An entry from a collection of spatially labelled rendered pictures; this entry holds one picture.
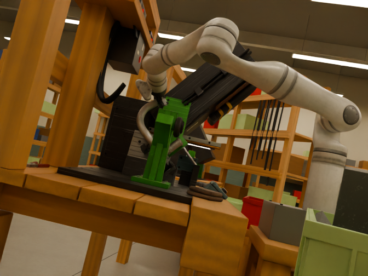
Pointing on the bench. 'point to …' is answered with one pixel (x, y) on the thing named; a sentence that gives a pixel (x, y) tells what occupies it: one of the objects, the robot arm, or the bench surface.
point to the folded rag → (205, 194)
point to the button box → (216, 189)
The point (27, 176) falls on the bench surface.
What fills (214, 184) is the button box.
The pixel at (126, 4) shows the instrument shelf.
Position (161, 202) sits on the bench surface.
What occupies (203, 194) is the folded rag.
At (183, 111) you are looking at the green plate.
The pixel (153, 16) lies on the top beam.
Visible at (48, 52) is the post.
